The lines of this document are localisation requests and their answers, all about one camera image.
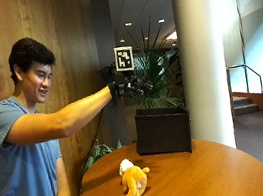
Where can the tall green potted plant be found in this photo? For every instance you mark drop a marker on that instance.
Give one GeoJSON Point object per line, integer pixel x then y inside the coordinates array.
{"type": "Point", "coordinates": [156, 77]}

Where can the white marker cube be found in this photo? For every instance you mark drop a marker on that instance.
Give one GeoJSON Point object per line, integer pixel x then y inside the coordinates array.
{"type": "Point", "coordinates": [124, 58]}

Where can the dark brown fabric box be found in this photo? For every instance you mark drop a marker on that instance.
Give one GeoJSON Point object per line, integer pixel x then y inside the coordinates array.
{"type": "Point", "coordinates": [162, 130]}

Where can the white round column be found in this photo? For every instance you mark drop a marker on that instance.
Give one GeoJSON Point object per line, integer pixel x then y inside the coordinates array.
{"type": "Point", "coordinates": [202, 55]}

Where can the small green leafy plant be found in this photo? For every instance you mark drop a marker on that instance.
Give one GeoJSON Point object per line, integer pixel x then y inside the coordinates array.
{"type": "Point", "coordinates": [97, 154]}

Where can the orange and white soft toy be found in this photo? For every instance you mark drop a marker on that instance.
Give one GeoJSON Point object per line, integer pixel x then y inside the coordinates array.
{"type": "Point", "coordinates": [133, 180]}

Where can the round wooden table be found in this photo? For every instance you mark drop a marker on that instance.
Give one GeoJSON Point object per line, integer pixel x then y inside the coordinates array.
{"type": "Point", "coordinates": [176, 181]}

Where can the carpeted stair steps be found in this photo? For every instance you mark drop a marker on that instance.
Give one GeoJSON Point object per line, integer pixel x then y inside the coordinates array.
{"type": "Point", "coordinates": [245, 105]}

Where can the metal stair handrail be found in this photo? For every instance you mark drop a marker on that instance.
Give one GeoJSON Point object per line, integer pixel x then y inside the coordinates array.
{"type": "Point", "coordinates": [247, 73]}

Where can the the person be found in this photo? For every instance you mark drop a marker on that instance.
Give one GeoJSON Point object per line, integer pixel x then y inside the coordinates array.
{"type": "Point", "coordinates": [16, 157]}

